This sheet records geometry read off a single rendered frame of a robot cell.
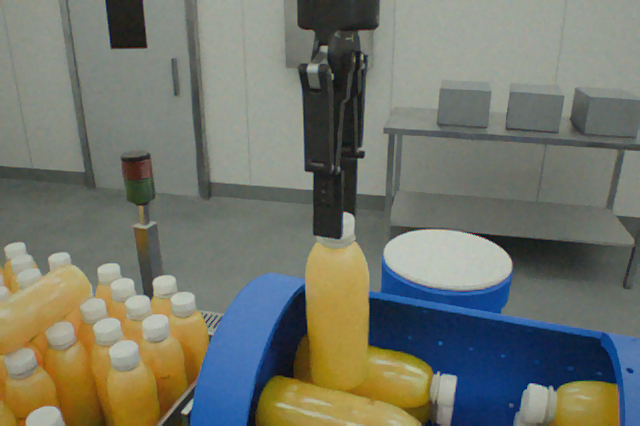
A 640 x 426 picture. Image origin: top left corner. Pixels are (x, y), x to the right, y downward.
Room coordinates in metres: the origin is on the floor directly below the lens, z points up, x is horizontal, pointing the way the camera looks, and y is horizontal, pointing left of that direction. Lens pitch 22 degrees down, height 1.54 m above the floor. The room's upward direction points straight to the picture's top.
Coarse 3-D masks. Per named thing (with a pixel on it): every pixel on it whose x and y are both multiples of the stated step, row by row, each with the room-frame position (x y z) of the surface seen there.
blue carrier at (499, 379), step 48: (288, 288) 0.51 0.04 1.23; (240, 336) 0.44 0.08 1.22; (288, 336) 0.61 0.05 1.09; (384, 336) 0.59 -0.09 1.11; (432, 336) 0.57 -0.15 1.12; (480, 336) 0.54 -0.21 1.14; (528, 336) 0.51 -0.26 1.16; (576, 336) 0.47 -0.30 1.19; (624, 336) 0.43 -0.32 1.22; (240, 384) 0.40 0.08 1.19; (480, 384) 0.54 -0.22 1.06; (528, 384) 0.52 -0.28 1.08; (624, 384) 0.34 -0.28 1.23
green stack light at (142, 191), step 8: (152, 176) 1.02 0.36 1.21; (128, 184) 0.98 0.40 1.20; (136, 184) 0.98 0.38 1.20; (144, 184) 0.99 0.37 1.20; (152, 184) 1.01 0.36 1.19; (128, 192) 0.99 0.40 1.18; (136, 192) 0.98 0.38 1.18; (144, 192) 0.99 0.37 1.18; (152, 192) 1.00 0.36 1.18; (128, 200) 0.99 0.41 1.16; (136, 200) 0.98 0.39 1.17; (144, 200) 0.99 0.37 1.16
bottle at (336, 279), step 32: (320, 256) 0.47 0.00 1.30; (352, 256) 0.47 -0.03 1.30; (320, 288) 0.45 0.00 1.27; (352, 288) 0.45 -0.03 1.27; (320, 320) 0.45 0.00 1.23; (352, 320) 0.45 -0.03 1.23; (320, 352) 0.45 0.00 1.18; (352, 352) 0.45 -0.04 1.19; (320, 384) 0.46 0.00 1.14; (352, 384) 0.45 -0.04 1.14
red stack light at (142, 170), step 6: (120, 162) 1.00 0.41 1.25; (132, 162) 0.98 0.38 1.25; (138, 162) 0.99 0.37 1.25; (144, 162) 0.99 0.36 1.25; (150, 162) 1.01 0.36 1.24; (126, 168) 0.98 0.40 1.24; (132, 168) 0.98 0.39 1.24; (138, 168) 0.98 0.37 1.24; (144, 168) 0.99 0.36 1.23; (150, 168) 1.01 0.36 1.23; (126, 174) 0.98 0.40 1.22; (132, 174) 0.98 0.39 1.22; (138, 174) 0.98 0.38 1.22; (144, 174) 0.99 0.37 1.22; (150, 174) 1.00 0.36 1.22; (132, 180) 0.98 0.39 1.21; (138, 180) 0.98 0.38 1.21
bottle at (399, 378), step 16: (304, 336) 0.55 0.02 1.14; (304, 352) 0.53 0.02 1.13; (384, 352) 0.52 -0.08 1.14; (400, 352) 0.52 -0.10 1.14; (304, 368) 0.51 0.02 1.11; (384, 368) 0.49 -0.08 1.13; (400, 368) 0.49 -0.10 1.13; (416, 368) 0.49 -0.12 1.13; (368, 384) 0.48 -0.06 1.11; (384, 384) 0.48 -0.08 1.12; (400, 384) 0.47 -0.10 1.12; (416, 384) 0.47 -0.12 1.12; (432, 384) 0.48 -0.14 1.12; (384, 400) 0.48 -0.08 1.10; (400, 400) 0.47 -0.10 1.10; (416, 400) 0.47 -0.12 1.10; (432, 400) 0.47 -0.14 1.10
